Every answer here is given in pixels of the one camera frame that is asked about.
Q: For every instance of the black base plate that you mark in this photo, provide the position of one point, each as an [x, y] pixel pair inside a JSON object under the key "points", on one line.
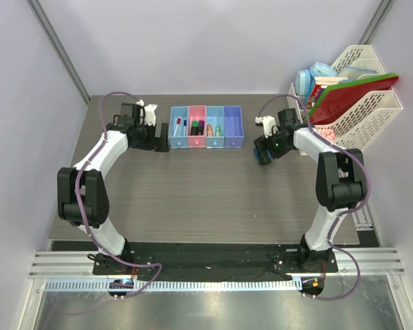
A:
{"points": [[214, 261]]}

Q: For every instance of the pink plastic drawer box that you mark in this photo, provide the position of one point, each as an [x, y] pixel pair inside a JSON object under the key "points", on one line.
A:
{"points": [[196, 112]]}

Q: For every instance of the white mesh file organizer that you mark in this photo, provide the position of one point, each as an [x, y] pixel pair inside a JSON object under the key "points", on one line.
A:
{"points": [[358, 109]]}

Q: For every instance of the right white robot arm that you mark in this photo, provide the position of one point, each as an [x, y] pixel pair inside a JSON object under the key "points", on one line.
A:
{"points": [[230, 188]]}

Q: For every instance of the purple capped black highlighter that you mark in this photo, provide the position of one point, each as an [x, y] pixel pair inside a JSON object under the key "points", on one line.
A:
{"points": [[201, 124]]}

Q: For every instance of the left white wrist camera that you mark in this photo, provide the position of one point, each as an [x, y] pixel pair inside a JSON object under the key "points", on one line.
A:
{"points": [[147, 113]]}

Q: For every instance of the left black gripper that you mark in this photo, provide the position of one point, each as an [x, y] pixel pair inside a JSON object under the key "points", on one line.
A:
{"points": [[159, 144]]}

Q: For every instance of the green capped black highlighter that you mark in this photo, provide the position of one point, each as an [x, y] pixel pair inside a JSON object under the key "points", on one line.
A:
{"points": [[194, 128]]}

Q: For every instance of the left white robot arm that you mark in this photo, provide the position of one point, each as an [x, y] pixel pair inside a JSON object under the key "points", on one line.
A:
{"points": [[81, 193]]}

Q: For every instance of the white slotted cable duct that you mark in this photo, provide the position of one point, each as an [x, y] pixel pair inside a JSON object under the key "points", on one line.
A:
{"points": [[123, 285]]}

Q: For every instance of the purple plastic drawer box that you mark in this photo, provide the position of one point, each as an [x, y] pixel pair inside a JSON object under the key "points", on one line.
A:
{"points": [[233, 127]]}

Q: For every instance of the light blue drawer box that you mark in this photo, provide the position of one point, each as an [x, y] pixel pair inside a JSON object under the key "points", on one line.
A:
{"points": [[180, 141], [215, 116]]}

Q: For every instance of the red plastic folder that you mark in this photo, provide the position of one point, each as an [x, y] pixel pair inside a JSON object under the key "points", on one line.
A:
{"points": [[351, 103]]}

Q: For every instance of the blue round tape dispenser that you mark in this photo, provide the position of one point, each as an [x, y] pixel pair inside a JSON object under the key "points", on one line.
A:
{"points": [[263, 157]]}

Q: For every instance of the pink eraser box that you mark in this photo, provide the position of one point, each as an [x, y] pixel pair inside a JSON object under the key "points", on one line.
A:
{"points": [[328, 134]]}

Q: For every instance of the stack of books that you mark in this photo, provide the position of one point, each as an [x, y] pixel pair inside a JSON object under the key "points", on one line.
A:
{"points": [[317, 87]]}

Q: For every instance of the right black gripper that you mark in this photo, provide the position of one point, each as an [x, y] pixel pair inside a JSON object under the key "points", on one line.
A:
{"points": [[265, 143]]}

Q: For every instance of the blue headphones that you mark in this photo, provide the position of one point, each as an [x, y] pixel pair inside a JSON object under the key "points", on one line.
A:
{"points": [[305, 77]]}

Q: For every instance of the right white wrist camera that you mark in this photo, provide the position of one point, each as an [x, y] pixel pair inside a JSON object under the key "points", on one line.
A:
{"points": [[269, 125]]}

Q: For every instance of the aluminium rail frame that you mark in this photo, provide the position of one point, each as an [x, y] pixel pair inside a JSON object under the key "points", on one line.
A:
{"points": [[380, 300]]}

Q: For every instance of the red whiteboard marker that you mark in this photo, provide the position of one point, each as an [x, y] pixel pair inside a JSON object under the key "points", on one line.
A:
{"points": [[176, 127]]}

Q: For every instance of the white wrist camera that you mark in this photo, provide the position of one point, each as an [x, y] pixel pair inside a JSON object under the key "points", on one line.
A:
{"points": [[269, 125], [147, 113]]}

